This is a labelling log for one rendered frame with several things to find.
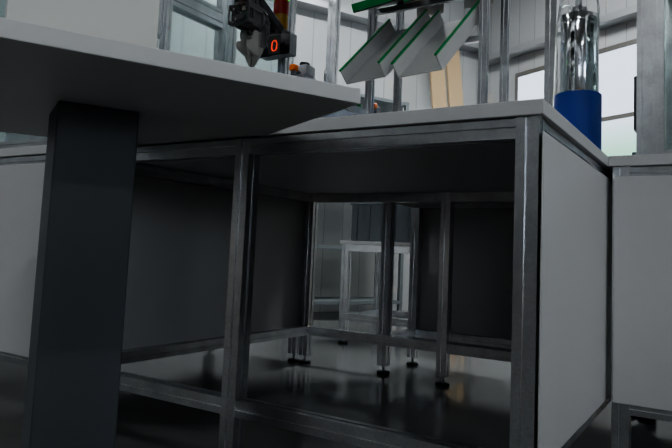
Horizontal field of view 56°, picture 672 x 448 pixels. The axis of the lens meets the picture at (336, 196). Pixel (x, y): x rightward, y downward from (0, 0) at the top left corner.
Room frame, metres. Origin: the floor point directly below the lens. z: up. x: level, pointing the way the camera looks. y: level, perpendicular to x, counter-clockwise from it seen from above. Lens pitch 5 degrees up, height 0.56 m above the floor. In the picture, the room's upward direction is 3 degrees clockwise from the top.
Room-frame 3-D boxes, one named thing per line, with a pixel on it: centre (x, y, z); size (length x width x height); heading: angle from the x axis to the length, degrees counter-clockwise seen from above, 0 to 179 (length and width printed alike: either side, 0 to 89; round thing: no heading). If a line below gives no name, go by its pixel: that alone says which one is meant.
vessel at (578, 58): (2.14, -0.83, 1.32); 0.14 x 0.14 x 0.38
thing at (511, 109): (2.16, -0.13, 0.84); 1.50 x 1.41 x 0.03; 58
